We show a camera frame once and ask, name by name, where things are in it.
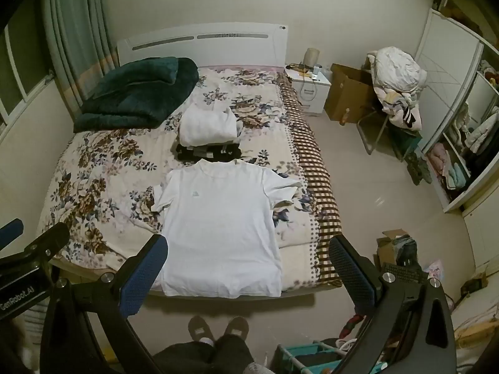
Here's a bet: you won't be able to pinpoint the white nightstand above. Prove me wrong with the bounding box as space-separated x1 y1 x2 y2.
286 64 332 117

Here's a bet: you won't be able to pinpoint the small open cardboard box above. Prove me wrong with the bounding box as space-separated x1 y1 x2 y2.
376 230 419 274

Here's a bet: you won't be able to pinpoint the white bed headboard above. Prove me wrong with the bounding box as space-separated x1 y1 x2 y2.
117 23 291 73

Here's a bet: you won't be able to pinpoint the white wardrobe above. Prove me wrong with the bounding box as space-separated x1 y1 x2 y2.
413 8 499 214

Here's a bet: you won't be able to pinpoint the white T-shirt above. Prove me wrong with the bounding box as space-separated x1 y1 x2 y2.
152 159 303 297

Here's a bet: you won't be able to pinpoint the folded white garment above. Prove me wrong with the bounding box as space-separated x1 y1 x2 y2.
178 106 243 146

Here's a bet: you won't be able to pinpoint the person's dark trousers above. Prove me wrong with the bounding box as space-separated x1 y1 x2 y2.
152 335 256 374

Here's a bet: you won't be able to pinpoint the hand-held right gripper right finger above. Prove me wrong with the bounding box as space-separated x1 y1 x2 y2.
328 235 457 374

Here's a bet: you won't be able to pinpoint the person's slipper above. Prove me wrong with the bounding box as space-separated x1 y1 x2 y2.
223 317 250 340
188 316 216 347

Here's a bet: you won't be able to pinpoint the large cardboard box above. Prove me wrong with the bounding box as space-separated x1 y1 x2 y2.
324 63 377 123

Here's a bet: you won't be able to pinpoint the brown checked bed sheet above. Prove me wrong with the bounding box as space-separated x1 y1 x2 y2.
278 80 344 291

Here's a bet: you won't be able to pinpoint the metal folding chair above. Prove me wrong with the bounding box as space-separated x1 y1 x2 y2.
356 107 424 161

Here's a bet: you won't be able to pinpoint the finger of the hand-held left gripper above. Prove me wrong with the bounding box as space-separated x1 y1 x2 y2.
21 223 71 261
0 218 25 248

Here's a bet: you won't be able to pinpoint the green curtain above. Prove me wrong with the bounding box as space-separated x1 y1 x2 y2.
41 0 118 106

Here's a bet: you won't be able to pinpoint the teal storage rack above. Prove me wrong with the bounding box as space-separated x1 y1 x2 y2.
272 339 351 374

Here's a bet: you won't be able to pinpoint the floral bed blanket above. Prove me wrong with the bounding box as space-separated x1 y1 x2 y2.
35 64 312 293

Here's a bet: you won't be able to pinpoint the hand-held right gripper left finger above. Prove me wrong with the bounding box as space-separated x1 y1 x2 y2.
39 235 169 374

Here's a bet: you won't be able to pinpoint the folded black garment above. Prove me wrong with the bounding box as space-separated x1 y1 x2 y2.
172 142 241 163

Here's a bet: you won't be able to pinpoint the pile of clothes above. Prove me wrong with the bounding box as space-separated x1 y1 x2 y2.
366 47 427 131

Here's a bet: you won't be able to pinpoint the person's left slipper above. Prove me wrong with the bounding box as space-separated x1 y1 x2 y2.
188 316 216 347

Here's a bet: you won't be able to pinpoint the window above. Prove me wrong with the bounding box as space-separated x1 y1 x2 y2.
0 0 55 127

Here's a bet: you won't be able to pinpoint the person's right slipper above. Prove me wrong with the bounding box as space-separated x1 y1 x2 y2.
223 317 250 340

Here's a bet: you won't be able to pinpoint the dark green quilt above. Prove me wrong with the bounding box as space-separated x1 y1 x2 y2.
73 56 199 133

